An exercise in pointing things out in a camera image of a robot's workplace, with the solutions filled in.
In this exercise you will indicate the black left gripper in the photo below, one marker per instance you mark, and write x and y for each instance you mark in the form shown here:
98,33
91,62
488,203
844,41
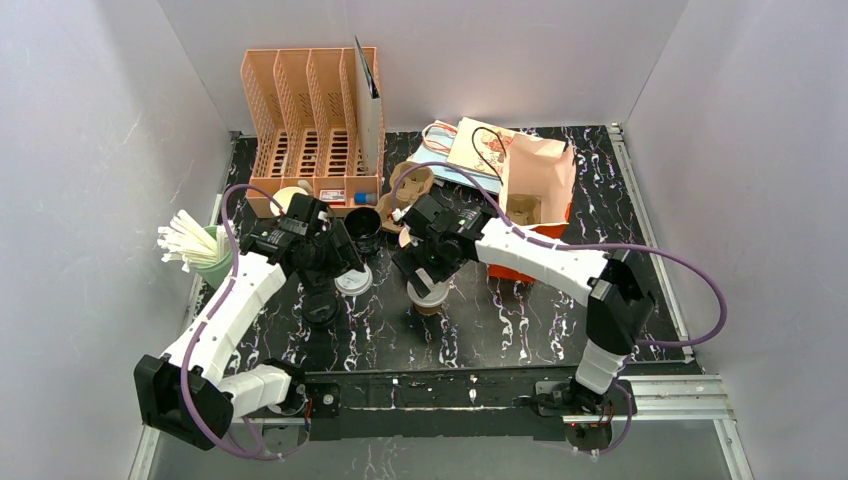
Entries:
329,277

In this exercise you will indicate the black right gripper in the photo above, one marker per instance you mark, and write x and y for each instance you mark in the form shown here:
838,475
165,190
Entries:
419,266

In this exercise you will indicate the kraft paper cup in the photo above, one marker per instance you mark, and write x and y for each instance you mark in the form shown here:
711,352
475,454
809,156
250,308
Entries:
404,237
431,303

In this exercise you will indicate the brown pulp cup carrier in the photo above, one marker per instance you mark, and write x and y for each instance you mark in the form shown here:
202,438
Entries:
524,209
407,184

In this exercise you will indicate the orange paper bag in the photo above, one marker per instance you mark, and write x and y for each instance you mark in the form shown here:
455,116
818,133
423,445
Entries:
538,183

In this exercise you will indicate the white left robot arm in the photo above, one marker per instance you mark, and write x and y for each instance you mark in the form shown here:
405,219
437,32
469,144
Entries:
185,391

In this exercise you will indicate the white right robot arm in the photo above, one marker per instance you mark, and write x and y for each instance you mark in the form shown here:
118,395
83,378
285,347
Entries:
598,278

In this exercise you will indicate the red white small box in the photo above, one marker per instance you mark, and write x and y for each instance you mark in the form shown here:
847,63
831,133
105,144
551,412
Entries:
332,196

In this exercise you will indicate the black paper cup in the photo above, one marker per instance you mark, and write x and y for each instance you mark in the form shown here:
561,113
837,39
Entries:
363,225

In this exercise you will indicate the white cup lid underneath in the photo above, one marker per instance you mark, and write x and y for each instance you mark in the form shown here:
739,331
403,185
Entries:
354,282

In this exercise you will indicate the black cup lid left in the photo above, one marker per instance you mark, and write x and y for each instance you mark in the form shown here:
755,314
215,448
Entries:
321,309

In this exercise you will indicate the blue capped small bottle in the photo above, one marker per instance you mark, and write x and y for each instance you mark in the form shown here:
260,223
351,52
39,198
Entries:
364,198

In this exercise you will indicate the green straw holder cup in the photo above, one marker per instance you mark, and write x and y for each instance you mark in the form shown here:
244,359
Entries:
218,271

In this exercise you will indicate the light blue paper bag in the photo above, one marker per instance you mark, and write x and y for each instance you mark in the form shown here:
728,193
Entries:
437,139

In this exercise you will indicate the white wrapped straws bundle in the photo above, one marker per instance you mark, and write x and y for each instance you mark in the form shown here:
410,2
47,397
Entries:
184,240

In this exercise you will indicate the orange plastic file organizer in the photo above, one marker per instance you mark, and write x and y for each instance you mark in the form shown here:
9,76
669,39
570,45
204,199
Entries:
303,106

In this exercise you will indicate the grey folder in organizer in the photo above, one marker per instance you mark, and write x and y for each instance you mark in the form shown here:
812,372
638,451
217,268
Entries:
369,106

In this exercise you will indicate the aluminium rail frame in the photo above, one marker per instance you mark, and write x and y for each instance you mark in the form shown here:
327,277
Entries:
684,429

